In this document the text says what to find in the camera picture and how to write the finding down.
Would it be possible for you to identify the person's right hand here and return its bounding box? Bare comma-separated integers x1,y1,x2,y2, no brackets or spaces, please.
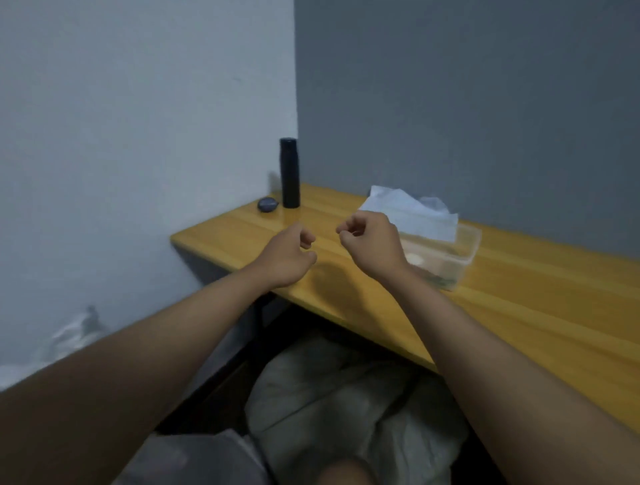
335,210,413,280

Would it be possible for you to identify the person's left hand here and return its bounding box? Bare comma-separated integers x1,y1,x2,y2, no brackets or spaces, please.
255,222,319,290

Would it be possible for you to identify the grey woven sack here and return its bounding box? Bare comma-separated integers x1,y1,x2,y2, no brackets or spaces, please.
245,333,470,485

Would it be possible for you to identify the white bag with red print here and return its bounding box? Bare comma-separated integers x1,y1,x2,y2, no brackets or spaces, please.
0,304,271,485

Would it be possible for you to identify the person's right forearm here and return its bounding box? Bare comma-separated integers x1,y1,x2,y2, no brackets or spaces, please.
389,267,640,485

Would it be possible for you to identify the person's left forearm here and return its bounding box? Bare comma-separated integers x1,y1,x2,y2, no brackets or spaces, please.
0,264,281,485

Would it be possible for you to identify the person's right leg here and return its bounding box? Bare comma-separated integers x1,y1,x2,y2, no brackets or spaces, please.
319,457,379,485

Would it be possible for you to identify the black cylindrical bottle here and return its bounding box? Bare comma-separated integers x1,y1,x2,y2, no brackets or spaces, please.
279,137,301,209

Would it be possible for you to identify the yellow wooden desk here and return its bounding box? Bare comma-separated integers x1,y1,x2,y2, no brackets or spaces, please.
171,182,640,436

